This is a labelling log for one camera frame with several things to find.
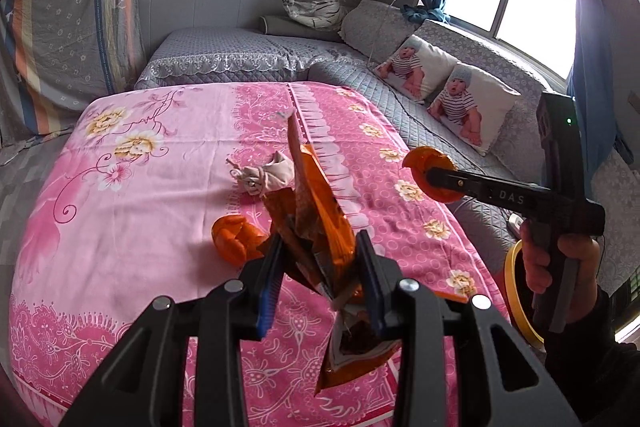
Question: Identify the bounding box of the orange snack packet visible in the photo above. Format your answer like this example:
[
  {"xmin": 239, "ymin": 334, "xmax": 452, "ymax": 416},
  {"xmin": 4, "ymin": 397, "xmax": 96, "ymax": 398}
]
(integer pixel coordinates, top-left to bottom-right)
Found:
[{"xmin": 262, "ymin": 112, "xmax": 401, "ymax": 400}]

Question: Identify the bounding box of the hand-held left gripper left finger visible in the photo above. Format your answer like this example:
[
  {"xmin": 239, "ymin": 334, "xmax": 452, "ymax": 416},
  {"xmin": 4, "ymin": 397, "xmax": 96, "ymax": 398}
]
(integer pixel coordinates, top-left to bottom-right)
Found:
[{"xmin": 59, "ymin": 234, "xmax": 287, "ymax": 427}]

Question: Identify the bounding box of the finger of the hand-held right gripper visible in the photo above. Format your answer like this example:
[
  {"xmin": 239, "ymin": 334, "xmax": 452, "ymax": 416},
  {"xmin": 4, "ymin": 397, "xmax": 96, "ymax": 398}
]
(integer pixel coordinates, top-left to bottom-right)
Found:
[{"xmin": 426, "ymin": 168, "xmax": 481, "ymax": 200}]

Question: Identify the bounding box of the grey patterned bedspread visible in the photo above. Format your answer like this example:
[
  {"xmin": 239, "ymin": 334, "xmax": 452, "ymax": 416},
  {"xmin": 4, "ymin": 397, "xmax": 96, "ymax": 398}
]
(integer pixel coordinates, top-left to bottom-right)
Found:
[{"xmin": 0, "ymin": 134, "xmax": 88, "ymax": 268}]

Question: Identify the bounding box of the grey bolster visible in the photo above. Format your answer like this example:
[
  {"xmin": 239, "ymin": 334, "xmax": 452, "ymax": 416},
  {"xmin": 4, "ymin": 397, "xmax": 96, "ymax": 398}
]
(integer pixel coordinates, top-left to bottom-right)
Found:
[{"xmin": 259, "ymin": 14, "xmax": 346, "ymax": 42}]

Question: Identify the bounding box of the cream knotted cloth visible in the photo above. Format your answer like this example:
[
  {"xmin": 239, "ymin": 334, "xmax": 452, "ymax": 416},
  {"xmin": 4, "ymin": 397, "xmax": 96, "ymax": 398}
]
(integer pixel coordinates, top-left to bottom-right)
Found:
[{"xmin": 226, "ymin": 154, "xmax": 293, "ymax": 198}]

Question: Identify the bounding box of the grey quilted sofa cover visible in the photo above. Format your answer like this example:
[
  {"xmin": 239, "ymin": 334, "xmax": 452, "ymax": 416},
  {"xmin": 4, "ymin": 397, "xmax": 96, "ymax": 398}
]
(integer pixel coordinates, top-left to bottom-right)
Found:
[{"xmin": 135, "ymin": 0, "xmax": 640, "ymax": 298}]

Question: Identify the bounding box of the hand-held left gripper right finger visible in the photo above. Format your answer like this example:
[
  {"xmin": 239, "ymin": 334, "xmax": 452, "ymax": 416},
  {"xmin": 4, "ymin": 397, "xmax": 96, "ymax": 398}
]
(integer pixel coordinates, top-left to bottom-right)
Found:
[{"xmin": 355, "ymin": 229, "xmax": 583, "ymax": 427}]

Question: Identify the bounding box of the person's right forearm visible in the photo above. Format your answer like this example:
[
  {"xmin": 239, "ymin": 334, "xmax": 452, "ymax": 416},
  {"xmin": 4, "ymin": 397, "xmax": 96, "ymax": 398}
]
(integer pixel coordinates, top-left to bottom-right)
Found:
[{"xmin": 542, "ymin": 287, "xmax": 640, "ymax": 425}]

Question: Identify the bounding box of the striped quilt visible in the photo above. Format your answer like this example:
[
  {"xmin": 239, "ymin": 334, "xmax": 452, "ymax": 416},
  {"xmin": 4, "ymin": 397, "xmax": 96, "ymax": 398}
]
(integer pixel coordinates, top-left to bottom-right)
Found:
[{"xmin": 0, "ymin": 0, "xmax": 148, "ymax": 142}]

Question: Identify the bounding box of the baby print pillow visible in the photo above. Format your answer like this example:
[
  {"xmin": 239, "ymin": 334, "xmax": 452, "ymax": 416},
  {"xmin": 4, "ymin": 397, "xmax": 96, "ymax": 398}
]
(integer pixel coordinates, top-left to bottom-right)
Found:
[
  {"xmin": 426, "ymin": 62, "xmax": 521, "ymax": 156},
  {"xmin": 374, "ymin": 34, "xmax": 458, "ymax": 102}
]

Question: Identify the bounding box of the yellow rimmed bin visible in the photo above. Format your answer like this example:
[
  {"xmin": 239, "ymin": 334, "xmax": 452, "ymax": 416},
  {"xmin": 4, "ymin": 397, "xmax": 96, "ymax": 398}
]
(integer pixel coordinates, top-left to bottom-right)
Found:
[{"xmin": 502, "ymin": 239, "xmax": 548, "ymax": 350}]

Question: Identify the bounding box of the grey quilted cushion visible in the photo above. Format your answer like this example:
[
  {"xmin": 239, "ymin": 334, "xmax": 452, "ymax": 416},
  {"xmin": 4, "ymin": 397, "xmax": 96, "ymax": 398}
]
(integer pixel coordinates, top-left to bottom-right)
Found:
[{"xmin": 341, "ymin": 0, "xmax": 421, "ymax": 52}]

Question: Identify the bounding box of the orange peel piece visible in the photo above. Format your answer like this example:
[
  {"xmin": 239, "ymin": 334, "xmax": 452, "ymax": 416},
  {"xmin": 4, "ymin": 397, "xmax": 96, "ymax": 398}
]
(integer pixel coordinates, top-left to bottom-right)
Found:
[
  {"xmin": 212, "ymin": 214, "xmax": 271, "ymax": 266},
  {"xmin": 401, "ymin": 146, "xmax": 458, "ymax": 204}
]

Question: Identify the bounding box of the pink floral bedsheet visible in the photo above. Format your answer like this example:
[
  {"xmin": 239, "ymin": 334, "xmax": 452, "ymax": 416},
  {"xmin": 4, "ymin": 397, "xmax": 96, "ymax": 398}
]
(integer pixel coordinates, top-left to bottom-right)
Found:
[{"xmin": 10, "ymin": 82, "xmax": 506, "ymax": 427}]

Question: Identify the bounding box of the tiger plush in plastic bag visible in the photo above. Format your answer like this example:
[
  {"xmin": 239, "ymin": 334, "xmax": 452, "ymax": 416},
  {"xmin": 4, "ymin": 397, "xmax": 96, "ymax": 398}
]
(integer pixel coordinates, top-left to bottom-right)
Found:
[{"xmin": 281, "ymin": 0, "xmax": 351, "ymax": 30}]

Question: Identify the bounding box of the person's right hand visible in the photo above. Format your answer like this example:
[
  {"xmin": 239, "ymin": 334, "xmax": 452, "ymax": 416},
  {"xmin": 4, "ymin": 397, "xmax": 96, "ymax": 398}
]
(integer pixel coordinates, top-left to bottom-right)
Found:
[{"xmin": 520, "ymin": 227, "xmax": 601, "ymax": 323}]

